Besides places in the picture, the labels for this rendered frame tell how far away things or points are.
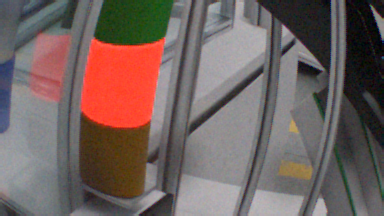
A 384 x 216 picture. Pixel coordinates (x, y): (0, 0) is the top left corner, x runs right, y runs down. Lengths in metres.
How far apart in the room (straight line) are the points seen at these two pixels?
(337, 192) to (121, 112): 0.49
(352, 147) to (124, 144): 0.59
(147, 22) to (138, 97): 0.05
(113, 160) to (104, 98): 0.04
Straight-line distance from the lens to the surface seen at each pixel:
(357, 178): 1.23
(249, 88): 2.37
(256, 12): 2.61
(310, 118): 1.11
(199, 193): 1.71
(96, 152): 0.69
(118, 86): 0.67
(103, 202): 0.73
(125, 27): 0.66
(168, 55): 2.19
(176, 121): 1.12
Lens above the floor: 1.56
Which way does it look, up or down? 20 degrees down
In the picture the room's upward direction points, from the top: 9 degrees clockwise
